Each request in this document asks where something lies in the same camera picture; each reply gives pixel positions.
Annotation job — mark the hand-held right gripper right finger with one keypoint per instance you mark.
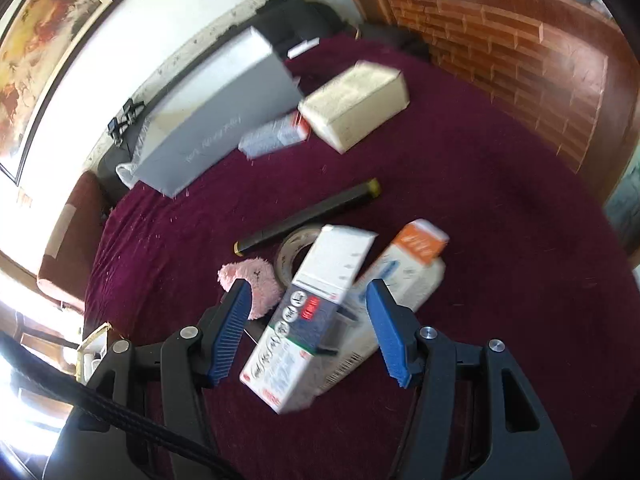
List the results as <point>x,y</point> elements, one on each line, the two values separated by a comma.
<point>390,332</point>

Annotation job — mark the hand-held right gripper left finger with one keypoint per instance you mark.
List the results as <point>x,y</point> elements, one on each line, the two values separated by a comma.
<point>230,332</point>

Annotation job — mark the white ointment box orange end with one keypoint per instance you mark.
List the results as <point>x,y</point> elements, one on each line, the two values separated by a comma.
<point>410,270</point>

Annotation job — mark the white and blue printed box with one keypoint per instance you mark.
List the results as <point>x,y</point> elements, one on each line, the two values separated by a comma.
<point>310,320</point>

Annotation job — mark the gold-edged white cardboard box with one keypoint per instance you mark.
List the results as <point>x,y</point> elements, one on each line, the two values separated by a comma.
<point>92,342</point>

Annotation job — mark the black marker olive-yellow caps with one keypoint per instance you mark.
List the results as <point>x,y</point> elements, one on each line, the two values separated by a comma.
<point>310,215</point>

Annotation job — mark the pink fluffy pad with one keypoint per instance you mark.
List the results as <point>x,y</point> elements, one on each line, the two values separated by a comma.
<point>260,280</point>

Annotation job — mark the clear tape roll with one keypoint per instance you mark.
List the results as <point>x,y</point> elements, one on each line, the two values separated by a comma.
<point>285,260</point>

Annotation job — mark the maroon blanket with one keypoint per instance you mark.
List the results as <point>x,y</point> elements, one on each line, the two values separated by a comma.
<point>475,210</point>

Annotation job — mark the brown armchair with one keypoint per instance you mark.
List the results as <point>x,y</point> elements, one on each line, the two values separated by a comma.
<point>65,240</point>

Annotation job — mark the clear plastic bag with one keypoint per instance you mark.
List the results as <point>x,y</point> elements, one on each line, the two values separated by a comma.
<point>126,172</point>

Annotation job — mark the grey shoe box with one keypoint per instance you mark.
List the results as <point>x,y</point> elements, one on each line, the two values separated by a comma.
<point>210,125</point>

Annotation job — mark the small pale cardboard box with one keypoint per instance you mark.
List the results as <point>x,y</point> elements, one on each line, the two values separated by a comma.
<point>355,105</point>

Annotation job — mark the black clamp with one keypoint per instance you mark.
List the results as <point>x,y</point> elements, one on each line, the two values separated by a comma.
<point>119,127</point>
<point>134,110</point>

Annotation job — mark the dark cloth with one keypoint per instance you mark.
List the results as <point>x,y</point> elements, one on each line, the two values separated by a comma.
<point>395,40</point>

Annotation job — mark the white card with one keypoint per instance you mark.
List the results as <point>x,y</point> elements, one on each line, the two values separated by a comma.
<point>303,48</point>

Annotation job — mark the wooden brick-pattern headboard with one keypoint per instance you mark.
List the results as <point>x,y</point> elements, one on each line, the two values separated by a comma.
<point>500,50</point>

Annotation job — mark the framed wall painting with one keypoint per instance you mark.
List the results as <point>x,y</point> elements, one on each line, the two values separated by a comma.
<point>45,35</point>

